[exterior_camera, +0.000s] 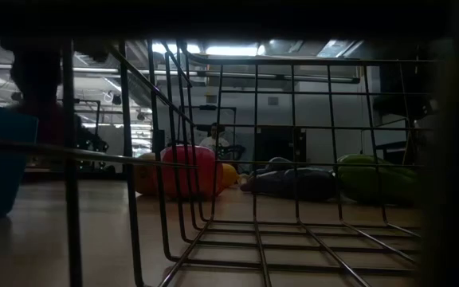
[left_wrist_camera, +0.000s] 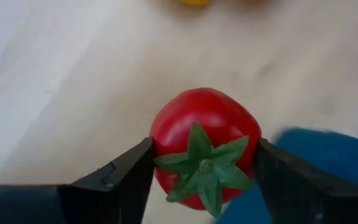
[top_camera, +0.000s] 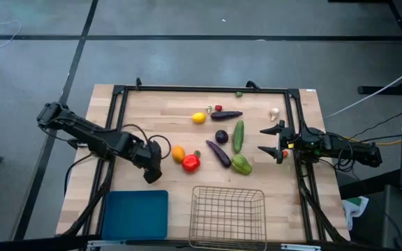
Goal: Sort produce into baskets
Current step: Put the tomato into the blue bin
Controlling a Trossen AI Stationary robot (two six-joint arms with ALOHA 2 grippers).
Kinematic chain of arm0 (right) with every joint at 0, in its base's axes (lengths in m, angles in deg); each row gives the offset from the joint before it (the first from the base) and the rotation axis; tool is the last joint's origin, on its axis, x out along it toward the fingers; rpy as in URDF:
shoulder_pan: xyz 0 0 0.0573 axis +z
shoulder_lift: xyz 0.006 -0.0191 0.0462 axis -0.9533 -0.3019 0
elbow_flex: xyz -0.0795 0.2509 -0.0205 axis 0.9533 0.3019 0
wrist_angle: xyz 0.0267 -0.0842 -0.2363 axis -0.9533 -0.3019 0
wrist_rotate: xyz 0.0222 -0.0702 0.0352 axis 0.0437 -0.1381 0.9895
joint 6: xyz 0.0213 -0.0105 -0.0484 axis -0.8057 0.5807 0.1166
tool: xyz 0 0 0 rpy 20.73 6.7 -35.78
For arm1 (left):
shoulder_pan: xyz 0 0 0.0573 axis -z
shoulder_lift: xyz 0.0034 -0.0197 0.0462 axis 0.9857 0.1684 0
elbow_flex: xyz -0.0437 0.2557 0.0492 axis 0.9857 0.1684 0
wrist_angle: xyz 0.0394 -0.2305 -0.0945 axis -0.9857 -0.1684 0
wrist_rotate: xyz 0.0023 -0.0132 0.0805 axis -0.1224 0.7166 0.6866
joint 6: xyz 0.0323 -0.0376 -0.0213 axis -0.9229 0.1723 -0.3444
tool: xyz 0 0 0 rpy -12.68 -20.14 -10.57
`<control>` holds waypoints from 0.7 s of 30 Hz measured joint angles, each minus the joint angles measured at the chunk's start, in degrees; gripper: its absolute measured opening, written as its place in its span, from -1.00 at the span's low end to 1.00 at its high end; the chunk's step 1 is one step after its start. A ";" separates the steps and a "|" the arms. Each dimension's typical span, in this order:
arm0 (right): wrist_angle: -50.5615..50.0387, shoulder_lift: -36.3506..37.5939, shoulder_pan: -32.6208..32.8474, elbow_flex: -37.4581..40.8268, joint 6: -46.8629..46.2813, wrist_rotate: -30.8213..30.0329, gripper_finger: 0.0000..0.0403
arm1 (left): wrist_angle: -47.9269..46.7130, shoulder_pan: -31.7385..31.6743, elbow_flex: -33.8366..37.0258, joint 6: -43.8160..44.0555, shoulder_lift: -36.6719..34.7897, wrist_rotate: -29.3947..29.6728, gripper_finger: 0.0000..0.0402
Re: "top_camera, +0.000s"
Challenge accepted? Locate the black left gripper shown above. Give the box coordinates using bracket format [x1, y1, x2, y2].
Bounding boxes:
[133, 139, 163, 185]

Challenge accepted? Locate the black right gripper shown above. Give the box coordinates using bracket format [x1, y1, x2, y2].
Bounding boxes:
[257, 120, 299, 165]

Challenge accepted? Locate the green cucumber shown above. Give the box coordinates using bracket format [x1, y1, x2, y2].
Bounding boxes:
[232, 120, 245, 154]

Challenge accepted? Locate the orange fruit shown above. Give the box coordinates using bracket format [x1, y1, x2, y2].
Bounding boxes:
[171, 145, 186, 165]

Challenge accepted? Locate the light green ribbed squash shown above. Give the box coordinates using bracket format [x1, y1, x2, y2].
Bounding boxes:
[230, 153, 253, 176]

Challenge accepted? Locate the large red round fruit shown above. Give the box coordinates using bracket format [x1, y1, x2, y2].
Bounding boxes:
[181, 154, 202, 174]

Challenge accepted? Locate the blue plastic tray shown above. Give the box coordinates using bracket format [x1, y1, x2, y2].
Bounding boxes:
[101, 190, 170, 241]

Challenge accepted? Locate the round purple eggplant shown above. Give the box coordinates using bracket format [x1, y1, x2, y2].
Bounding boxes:
[214, 129, 230, 145]

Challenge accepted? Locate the large dark purple eggplant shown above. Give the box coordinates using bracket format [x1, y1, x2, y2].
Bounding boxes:
[210, 110, 244, 122]

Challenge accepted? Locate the slim purple eggplant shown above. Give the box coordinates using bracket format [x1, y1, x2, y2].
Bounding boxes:
[205, 139, 232, 169]

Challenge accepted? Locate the yellow lemon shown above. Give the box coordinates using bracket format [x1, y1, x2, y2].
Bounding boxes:
[191, 112, 208, 125]

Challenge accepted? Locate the gold wire basket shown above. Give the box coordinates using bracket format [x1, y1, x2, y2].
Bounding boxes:
[188, 185, 268, 251]

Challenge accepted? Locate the white and green cloth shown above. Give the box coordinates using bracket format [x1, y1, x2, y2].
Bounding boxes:
[341, 195, 370, 231]

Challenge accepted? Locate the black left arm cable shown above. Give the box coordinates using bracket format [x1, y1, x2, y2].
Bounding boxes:
[120, 123, 172, 160]

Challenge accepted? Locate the black cable bundle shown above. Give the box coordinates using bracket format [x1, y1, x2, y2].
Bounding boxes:
[321, 112, 402, 174]

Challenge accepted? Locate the silver rail bracket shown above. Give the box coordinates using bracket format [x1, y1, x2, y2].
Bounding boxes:
[87, 239, 128, 250]
[280, 243, 322, 251]

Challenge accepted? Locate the black hanging cable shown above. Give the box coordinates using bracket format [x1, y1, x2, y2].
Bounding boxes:
[63, 153, 94, 197]

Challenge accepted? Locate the black table frame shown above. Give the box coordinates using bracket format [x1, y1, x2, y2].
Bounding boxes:
[61, 84, 350, 243]

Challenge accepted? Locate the yellow cable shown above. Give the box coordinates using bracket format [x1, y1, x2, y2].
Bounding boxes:
[342, 135, 402, 146]

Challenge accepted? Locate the thick white cable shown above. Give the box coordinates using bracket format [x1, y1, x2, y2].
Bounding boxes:
[322, 59, 402, 120]

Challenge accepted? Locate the thin white floor cable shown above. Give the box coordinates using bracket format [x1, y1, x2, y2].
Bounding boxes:
[0, 20, 22, 56]

